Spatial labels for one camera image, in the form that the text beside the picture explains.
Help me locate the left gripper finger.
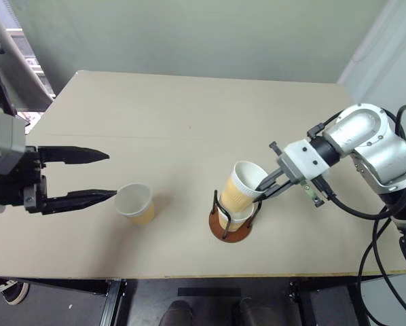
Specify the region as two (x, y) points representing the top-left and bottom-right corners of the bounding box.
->
(37, 145), (110, 166)
(41, 188), (117, 216)

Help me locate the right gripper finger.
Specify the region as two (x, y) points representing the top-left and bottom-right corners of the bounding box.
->
(257, 177), (293, 202)
(255, 168), (286, 192)

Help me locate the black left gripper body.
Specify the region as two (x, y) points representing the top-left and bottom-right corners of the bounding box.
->
(0, 145), (48, 215)

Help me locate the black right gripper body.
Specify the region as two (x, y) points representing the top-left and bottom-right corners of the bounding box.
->
(269, 141), (305, 185)

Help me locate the white and tan paper cup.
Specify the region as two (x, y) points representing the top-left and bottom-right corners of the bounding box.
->
(219, 160), (270, 212)
(217, 202), (259, 233)
(115, 183), (155, 226)

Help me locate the black and white sneaker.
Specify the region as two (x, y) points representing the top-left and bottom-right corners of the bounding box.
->
(0, 278), (31, 306)

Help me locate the black tape strip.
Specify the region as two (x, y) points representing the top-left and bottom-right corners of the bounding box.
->
(177, 287), (242, 297)

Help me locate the dark rounded shape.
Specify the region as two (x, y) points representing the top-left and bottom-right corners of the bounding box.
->
(159, 299), (194, 326)
(238, 297), (279, 326)

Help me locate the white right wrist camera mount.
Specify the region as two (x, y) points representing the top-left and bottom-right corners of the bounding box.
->
(280, 138), (330, 181)

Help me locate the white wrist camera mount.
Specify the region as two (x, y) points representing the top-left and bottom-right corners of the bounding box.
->
(0, 103), (27, 215)
(280, 138), (330, 181)

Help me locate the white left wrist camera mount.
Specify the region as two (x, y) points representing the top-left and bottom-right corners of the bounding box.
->
(0, 103), (27, 215)

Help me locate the wire cup holder brown base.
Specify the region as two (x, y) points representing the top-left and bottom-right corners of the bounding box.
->
(208, 189), (262, 243)

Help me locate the black table frame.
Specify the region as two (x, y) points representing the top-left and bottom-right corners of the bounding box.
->
(0, 276), (373, 326)

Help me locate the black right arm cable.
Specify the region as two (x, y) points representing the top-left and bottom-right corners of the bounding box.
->
(299, 104), (406, 326)

